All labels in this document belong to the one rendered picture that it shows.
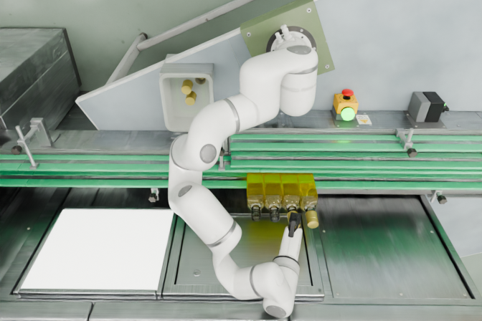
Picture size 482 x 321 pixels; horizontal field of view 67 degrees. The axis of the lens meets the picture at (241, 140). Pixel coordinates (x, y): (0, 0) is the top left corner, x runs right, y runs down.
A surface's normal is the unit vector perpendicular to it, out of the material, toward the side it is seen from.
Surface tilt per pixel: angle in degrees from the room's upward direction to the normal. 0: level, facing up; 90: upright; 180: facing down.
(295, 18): 3
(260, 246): 90
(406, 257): 90
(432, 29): 0
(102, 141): 90
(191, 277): 90
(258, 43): 3
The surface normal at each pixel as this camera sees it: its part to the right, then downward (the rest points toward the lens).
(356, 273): 0.00, -0.81
